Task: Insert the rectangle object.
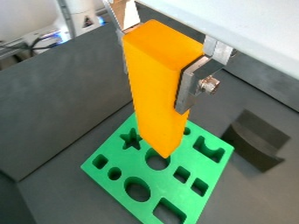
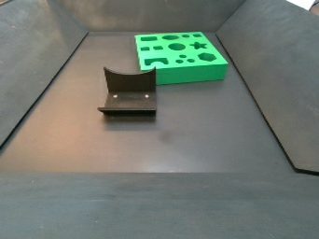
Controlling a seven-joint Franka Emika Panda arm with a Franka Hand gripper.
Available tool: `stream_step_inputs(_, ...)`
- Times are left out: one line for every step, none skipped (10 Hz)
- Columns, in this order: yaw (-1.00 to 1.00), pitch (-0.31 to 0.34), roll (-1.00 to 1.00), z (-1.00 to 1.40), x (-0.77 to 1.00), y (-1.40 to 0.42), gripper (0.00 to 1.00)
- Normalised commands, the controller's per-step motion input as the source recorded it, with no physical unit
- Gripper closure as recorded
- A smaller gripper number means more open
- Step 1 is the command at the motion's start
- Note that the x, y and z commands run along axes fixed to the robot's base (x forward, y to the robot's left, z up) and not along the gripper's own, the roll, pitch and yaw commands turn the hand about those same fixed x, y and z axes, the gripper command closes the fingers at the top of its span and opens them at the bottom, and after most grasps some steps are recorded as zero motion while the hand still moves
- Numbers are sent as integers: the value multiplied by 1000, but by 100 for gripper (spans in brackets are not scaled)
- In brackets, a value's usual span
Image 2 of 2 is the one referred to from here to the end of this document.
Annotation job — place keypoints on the black curved holder stand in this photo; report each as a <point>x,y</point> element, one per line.
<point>131,93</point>

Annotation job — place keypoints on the green shape sorter block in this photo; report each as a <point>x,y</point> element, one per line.
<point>184,57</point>

